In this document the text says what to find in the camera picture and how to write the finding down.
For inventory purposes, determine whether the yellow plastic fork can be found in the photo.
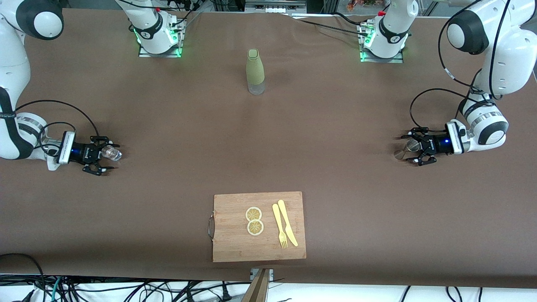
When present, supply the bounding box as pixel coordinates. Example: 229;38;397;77
272;203;289;249

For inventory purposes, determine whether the thick black looped cable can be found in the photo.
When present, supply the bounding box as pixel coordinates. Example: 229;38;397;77
0;253;47;302

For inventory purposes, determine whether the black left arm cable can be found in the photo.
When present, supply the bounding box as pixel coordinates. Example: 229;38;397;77
409;0;511;140

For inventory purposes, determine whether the steel jigger measuring cup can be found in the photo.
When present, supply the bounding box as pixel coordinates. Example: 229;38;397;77
393;139;422;161

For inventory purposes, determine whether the clear glass shaker cup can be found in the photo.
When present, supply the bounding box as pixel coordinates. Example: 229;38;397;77
101;145;123;162

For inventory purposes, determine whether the metal bracket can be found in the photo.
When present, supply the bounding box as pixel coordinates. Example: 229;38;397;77
250;268;274;282

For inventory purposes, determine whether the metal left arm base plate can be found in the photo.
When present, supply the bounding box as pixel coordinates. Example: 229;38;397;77
359;22;404;64

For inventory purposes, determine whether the brown table cover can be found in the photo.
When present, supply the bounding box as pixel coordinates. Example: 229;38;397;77
0;8;537;289

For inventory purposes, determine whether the green sleeved glass bottle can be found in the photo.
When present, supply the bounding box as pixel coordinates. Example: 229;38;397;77
246;49;266;96

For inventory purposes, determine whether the wooden cutting board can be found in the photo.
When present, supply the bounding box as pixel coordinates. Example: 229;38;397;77
208;191;307;263

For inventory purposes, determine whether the yellow plastic knife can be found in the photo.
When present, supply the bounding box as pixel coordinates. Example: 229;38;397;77
277;200;299;247

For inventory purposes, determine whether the wooden post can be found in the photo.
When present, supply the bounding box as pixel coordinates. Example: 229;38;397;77
242;268;271;302

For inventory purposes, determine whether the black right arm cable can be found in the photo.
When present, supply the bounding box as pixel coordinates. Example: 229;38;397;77
15;99;100;152

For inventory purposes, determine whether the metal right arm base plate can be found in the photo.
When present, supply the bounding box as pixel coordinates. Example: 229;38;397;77
138;17;185;58

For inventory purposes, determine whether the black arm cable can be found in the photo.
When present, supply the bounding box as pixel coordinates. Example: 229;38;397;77
15;99;100;152
409;0;511;140

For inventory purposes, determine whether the black cable across table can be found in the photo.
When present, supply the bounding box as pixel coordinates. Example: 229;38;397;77
289;12;370;39

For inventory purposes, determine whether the aluminium frame profile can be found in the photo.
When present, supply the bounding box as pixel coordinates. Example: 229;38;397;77
505;0;537;31

